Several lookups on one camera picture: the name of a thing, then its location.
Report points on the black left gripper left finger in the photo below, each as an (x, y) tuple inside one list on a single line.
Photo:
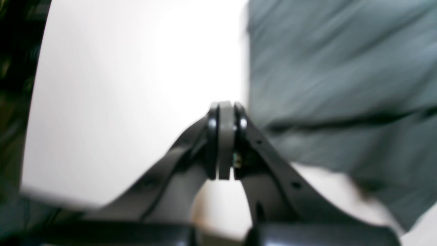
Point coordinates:
[(155, 210)]

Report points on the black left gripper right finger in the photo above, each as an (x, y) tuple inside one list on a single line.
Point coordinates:
[(285, 209)]

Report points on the dark grey t-shirt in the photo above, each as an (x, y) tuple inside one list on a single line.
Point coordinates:
[(350, 86)]

